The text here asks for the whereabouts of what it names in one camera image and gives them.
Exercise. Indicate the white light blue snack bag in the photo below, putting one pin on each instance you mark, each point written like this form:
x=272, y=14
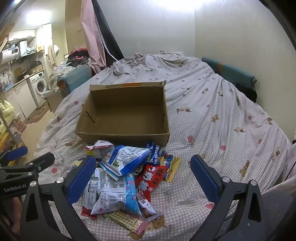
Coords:
x=115, y=194

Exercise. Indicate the pink curtain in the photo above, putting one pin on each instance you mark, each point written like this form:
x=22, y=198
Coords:
x=92, y=34

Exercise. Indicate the small red yellow snack packet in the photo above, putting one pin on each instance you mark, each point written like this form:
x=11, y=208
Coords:
x=100, y=147

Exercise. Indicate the pink white snack packet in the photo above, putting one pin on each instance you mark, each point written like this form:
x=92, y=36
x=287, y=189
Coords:
x=145, y=205

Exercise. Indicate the dark curtain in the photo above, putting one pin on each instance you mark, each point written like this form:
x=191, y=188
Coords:
x=108, y=46

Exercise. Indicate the red snack bag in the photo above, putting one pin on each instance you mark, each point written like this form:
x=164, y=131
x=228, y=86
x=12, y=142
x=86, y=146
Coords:
x=150, y=180

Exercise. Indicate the pile of clothes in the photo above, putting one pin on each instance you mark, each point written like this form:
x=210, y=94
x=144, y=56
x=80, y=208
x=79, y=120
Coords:
x=77, y=56

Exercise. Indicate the brown cardboard box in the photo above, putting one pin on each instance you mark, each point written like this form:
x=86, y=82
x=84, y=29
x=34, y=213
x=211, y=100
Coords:
x=129, y=111

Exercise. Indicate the brown floor rug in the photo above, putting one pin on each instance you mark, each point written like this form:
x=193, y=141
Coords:
x=39, y=113

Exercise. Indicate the white water heater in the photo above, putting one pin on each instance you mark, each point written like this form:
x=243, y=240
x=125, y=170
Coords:
x=10, y=54

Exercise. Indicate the beige striped snack packet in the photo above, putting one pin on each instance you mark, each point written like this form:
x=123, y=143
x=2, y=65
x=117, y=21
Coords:
x=124, y=220

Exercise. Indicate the white base cabinet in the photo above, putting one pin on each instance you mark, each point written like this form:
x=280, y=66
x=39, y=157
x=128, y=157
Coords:
x=20, y=99

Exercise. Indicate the blue yellow snack bag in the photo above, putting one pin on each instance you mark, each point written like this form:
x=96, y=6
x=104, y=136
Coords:
x=170, y=166

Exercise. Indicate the hanging white towel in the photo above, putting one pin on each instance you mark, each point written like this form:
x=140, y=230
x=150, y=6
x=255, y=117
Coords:
x=53, y=54

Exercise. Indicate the white washing machine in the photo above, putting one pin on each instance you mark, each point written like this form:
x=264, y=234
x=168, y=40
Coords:
x=38, y=85

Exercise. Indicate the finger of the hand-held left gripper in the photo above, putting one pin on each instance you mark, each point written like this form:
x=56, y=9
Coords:
x=16, y=154
x=41, y=160

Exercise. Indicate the printed checked bedsheet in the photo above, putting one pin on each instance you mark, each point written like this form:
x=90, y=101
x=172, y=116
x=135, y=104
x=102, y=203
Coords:
x=208, y=120

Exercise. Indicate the white grey snack packet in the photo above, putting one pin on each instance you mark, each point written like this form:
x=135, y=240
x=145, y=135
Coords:
x=91, y=190

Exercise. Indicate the black cloth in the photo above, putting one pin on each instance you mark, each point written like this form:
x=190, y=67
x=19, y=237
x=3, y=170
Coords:
x=247, y=92

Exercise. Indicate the pale yellow garment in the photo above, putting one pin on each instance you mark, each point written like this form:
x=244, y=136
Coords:
x=5, y=111

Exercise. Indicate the dark red snack packet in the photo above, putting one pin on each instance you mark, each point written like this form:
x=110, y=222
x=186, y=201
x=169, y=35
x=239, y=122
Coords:
x=87, y=212

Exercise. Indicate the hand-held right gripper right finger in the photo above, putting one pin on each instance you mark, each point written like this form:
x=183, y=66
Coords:
x=205, y=178

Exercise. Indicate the white wall cabinet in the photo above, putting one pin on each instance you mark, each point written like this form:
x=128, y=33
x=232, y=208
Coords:
x=22, y=35

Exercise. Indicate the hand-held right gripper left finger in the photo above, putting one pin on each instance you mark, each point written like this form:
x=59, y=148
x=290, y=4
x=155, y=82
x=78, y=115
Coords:
x=81, y=180

